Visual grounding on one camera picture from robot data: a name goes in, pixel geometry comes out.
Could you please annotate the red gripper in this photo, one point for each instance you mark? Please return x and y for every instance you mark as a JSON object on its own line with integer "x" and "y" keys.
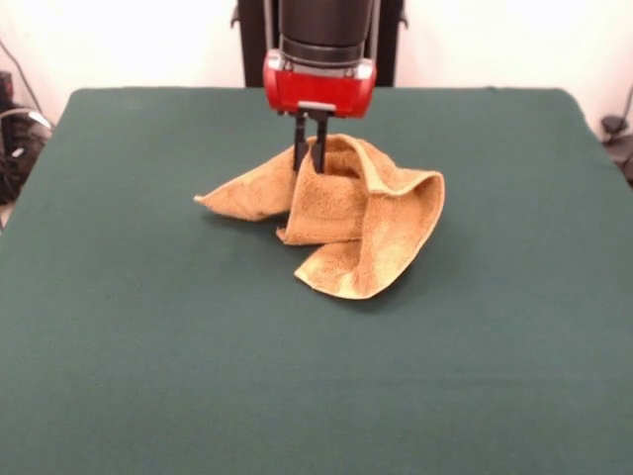
{"x": 316, "y": 91}

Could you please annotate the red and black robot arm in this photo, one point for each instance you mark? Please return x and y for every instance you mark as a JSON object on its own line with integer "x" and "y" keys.
{"x": 324, "y": 29}

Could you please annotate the dark green table cloth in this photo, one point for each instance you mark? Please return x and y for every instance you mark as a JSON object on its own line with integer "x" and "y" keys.
{"x": 148, "y": 321}

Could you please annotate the small black box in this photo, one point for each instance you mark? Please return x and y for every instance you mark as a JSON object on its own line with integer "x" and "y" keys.
{"x": 5, "y": 89}

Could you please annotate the black floor device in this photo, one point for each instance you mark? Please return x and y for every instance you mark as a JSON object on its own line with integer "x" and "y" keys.
{"x": 613, "y": 123}

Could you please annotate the tan terry towel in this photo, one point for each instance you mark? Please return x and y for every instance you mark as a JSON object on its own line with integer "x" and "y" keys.
{"x": 390, "y": 232}

